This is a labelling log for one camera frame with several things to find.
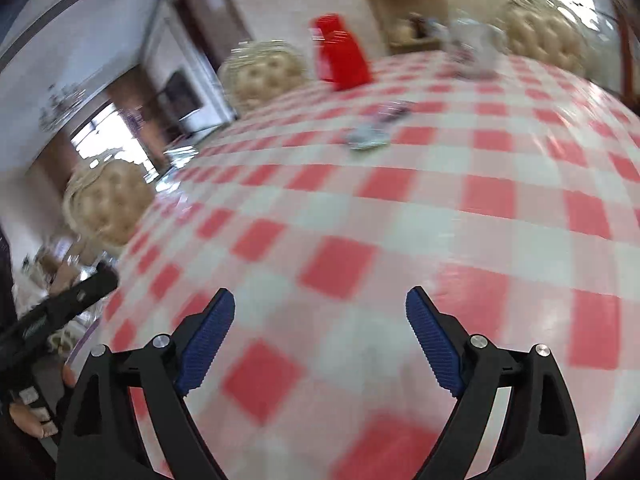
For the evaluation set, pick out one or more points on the red white checkered tablecloth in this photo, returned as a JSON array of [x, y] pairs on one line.
[[350, 210]]

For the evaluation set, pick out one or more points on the crystal chandelier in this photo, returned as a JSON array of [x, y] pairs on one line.
[[60, 107]]

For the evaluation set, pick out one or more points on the beige tufted dining chair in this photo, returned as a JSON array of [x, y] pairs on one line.
[[107, 205], [265, 77], [545, 30]]

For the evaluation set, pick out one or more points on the dark snack packet near thermos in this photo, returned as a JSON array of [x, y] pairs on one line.
[[395, 110]]

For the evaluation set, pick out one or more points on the person's left forearm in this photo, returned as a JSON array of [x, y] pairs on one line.
[[20, 460]]

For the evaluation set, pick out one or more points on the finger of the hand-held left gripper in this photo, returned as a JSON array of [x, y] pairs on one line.
[[75, 297]]

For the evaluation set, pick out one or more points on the white floral teapot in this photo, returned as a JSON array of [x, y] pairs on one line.
[[472, 52]]

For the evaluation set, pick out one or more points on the person's left hand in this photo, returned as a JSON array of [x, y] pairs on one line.
[[27, 417]]

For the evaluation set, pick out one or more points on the white food bag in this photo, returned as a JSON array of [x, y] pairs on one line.
[[404, 30]]

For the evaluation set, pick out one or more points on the red thermos jug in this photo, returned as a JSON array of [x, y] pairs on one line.
[[342, 55]]

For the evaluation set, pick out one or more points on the brown bottle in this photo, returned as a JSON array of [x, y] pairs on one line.
[[418, 25]]

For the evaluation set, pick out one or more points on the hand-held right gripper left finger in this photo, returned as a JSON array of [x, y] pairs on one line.
[[207, 345]]

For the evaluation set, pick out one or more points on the wooden wall shelf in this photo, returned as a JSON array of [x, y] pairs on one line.
[[395, 5]]

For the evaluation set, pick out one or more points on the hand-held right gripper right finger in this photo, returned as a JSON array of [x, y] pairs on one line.
[[435, 345]]

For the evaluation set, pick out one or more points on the wall television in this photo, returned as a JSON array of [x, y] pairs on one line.
[[180, 94]]

